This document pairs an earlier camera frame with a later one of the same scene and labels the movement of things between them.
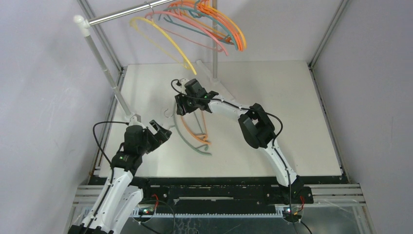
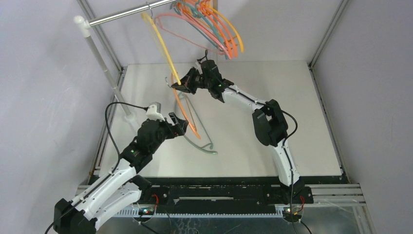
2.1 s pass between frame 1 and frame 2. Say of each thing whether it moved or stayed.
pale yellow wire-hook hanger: moved
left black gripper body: moved
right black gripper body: moved
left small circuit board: stayed
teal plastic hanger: moved
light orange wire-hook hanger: moved
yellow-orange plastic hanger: moved
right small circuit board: stayed
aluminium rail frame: stayed
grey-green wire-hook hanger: moved
